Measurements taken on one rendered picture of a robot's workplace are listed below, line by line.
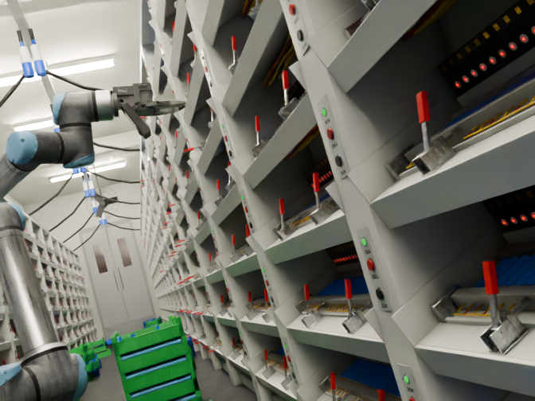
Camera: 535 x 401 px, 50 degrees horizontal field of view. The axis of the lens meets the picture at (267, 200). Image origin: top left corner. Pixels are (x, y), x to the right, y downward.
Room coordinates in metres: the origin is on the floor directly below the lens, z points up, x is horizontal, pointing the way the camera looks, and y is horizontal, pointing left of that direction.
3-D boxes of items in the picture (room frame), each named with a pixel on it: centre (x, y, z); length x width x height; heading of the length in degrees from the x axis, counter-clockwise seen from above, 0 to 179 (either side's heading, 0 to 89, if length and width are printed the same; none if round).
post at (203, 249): (2.89, 0.32, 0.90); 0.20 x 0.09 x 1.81; 105
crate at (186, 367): (2.56, 0.68, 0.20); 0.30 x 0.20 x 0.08; 107
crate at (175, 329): (2.56, 0.68, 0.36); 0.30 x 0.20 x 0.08; 107
